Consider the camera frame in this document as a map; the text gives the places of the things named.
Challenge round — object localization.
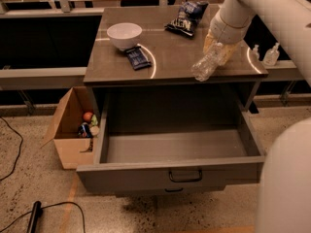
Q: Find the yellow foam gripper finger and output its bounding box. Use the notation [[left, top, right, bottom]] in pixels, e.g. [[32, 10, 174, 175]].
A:
[[219, 43, 238, 66], [203, 30, 217, 54]]

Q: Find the clear plastic water bottle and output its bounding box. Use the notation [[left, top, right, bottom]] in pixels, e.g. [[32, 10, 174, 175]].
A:
[[191, 42, 225, 82]]

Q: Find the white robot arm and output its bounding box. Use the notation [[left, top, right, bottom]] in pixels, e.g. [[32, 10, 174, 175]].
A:
[[210, 0, 311, 233]]

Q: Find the small clear pump bottle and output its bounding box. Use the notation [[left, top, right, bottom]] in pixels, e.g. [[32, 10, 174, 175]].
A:
[[252, 45, 259, 60]]

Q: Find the clear sanitizer pump bottle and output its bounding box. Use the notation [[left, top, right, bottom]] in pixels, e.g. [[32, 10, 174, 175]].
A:
[[262, 43, 280, 66]]

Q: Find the grey cabinet with counter top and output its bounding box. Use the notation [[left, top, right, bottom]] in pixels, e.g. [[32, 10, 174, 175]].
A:
[[84, 5, 267, 107]]

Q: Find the open grey top drawer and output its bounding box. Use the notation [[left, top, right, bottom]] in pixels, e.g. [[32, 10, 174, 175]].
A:
[[77, 86, 265, 195]]

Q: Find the blue chip bag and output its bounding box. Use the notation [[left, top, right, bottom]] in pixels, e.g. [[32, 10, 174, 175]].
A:
[[164, 1, 208, 38]]

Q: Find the dark blue snack bar packet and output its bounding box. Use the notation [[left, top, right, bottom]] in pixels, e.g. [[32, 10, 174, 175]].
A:
[[125, 47, 152, 71]]

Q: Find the white ceramic bowl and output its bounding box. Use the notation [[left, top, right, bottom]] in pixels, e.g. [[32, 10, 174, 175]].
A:
[[107, 22, 142, 50]]

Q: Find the green item in box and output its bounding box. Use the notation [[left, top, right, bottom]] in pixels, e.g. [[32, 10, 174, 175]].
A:
[[90, 115, 98, 126]]

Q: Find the red apple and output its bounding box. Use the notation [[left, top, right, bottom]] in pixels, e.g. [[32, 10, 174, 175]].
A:
[[83, 112, 93, 123]]

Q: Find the blue soda can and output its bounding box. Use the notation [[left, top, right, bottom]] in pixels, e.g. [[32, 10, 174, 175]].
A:
[[78, 122, 92, 138]]

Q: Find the brown cardboard box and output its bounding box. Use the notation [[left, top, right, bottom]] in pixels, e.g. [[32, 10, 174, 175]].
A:
[[42, 86, 99, 169]]

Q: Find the black cylindrical floor plug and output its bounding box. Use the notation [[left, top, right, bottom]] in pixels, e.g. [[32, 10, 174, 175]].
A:
[[26, 201, 43, 233]]

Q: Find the black drawer handle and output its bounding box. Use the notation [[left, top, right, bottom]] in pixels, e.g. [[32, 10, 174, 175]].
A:
[[168, 170, 203, 183]]

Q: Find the lower drawer handle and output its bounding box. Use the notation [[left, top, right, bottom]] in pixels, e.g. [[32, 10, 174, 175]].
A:
[[164, 187, 184, 193]]

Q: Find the black floor cable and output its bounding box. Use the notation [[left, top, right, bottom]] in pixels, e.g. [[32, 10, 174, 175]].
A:
[[0, 116, 24, 182]]

